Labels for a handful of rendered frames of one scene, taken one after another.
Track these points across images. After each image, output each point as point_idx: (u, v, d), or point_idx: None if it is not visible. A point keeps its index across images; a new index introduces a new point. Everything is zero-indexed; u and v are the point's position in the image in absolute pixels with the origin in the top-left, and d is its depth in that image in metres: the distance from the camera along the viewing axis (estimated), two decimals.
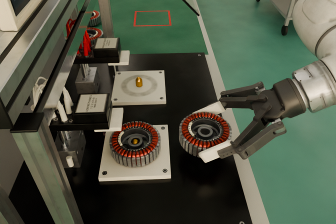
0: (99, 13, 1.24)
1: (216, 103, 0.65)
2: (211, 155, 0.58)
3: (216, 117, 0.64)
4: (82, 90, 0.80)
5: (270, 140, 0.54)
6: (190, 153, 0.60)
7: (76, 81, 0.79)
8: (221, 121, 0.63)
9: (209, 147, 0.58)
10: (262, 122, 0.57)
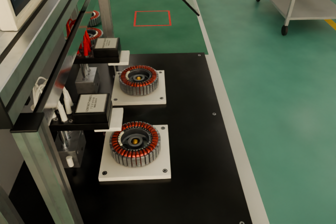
0: (99, 13, 1.24)
1: None
2: None
3: (149, 68, 0.85)
4: (82, 90, 0.80)
5: None
6: (125, 92, 0.81)
7: (76, 81, 0.79)
8: (151, 70, 0.84)
9: (137, 86, 0.79)
10: None
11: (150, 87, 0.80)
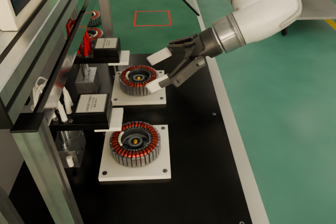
0: (99, 13, 1.24)
1: None
2: (155, 57, 0.87)
3: (149, 68, 0.85)
4: (82, 90, 0.80)
5: (186, 37, 0.84)
6: (125, 92, 0.81)
7: (76, 81, 0.79)
8: (151, 70, 0.84)
9: (137, 86, 0.79)
10: None
11: None
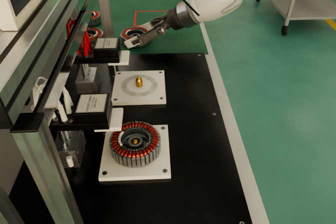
0: (99, 13, 1.24)
1: None
2: None
3: (145, 30, 1.11)
4: (82, 90, 0.80)
5: (165, 15, 1.09)
6: (122, 43, 1.09)
7: (76, 81, 0.79)
8: (146, 31, 1.10)
9: None
10: None
11: None
